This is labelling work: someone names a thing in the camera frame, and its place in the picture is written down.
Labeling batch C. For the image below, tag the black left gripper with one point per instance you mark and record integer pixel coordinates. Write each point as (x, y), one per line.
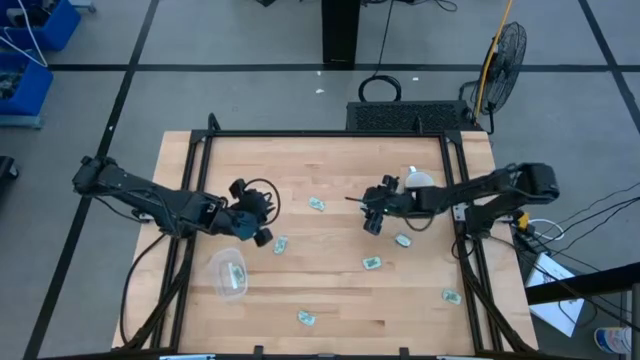
(245, 215)

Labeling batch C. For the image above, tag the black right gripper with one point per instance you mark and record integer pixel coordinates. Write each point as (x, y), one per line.
(395, 202)

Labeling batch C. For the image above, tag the green white sweetener packet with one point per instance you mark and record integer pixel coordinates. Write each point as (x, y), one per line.
(280, 245)
(403, 240)
(451, 297)
(236, 274)
(372, 263)
(306, 318)
(316, 203)

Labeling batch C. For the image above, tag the clear plastic container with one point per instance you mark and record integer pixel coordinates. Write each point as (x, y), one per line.
(220, 282)

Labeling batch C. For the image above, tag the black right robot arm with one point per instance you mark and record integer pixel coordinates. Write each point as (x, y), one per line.
(500, 185)

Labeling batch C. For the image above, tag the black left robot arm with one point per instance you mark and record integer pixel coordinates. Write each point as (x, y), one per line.
(150, 197)

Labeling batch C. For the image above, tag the white round bin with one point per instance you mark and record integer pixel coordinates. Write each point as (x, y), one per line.
(418, 179)

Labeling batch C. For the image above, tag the silver mounting plate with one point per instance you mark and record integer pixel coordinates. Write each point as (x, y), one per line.
(460, 212)
(145, 217)

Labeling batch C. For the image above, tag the black perforated computer case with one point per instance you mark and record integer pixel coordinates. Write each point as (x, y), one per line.
(400, 116)

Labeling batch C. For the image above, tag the yellow black connector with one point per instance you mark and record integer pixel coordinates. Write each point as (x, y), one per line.
(523, 221)

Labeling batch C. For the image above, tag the black pillar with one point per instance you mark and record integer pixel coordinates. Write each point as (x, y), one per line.
(340, 30)

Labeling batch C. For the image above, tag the black floor fan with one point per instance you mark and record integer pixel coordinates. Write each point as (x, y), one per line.
(505, 65)

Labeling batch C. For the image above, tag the white paper booklet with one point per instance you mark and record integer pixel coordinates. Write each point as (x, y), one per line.
(555, 300)

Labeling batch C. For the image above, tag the black beam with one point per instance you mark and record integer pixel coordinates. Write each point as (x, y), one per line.
(600, 281)

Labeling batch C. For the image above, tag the black object at floor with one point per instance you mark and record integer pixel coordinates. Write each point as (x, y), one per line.
(7, 167)

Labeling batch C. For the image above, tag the blue storage bin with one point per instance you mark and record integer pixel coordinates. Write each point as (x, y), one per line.
(35, 90)
(60, 25)

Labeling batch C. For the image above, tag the black metal table frame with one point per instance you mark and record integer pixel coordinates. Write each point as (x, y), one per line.
(325, 133)

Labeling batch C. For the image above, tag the black frame bracket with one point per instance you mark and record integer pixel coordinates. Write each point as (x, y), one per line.
(258, 351)
(404, 352)

